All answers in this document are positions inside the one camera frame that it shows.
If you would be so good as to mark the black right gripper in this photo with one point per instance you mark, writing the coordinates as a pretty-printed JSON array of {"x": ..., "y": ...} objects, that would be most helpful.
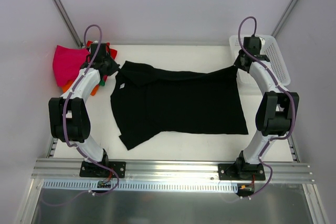
[{"x": 239, "y": 63}]

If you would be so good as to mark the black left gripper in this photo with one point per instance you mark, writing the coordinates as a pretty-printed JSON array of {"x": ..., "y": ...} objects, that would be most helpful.
[{"x": 112, "y": 66}]

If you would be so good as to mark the white plastic basket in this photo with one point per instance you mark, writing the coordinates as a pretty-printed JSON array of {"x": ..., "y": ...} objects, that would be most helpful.
[{"x": 272, "y": 52}]

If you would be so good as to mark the black t shirt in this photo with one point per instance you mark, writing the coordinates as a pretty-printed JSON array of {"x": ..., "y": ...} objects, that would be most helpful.
[{"x": 147, "y": 101}]

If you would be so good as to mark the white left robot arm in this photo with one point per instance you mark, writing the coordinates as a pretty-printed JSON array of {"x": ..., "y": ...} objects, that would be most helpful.
[{"x": 68, "y": 116}]

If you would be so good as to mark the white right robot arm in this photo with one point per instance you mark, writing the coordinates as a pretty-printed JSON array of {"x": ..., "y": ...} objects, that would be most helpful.
[{"x": 276, "y": 115}]

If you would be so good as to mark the red folded t shirt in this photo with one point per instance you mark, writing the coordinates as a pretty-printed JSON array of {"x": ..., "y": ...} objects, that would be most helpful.
[{"x": 112, "y": 52}]

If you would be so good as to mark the magenta folded t shirt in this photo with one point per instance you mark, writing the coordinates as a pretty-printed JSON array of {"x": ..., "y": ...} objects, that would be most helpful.
[{"x": 66, "y": 64}]

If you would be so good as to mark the orange folded t shirt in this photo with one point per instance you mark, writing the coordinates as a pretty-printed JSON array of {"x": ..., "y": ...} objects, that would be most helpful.
[{"x": 70, "y": 82}]

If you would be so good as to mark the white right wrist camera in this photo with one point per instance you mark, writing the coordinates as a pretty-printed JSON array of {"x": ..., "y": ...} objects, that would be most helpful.
[{"x": 263, "y": 42}]

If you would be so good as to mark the left aluminium corner post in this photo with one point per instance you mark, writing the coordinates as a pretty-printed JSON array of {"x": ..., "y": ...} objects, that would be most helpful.
[{"x": 68, "y": 23}]

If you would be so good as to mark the aluminium corner post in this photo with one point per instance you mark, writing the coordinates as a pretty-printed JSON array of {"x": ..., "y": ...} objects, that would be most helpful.
[
  {"x": 68, "y": 23},
  {"x": 284, "y": 17}
]

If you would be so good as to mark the right aluminium corner post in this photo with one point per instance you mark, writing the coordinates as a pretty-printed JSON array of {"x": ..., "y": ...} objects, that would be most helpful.
[{"x": 284, "y": 17}]

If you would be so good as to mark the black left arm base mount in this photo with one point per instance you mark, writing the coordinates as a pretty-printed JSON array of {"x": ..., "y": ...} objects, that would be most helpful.
[{"x": 103, "y": 169}]

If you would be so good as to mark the aluminium front rail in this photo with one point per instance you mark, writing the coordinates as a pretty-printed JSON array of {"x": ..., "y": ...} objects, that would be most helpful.
[{"x": 173, "y": 171}]

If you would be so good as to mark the white slotted cable duct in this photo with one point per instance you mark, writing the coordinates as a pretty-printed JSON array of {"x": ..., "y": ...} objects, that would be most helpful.
[{"x": 98, "y": 185}]

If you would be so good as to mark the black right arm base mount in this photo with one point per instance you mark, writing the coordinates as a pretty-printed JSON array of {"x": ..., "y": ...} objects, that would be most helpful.
[{"x": 241, "y": 170}]

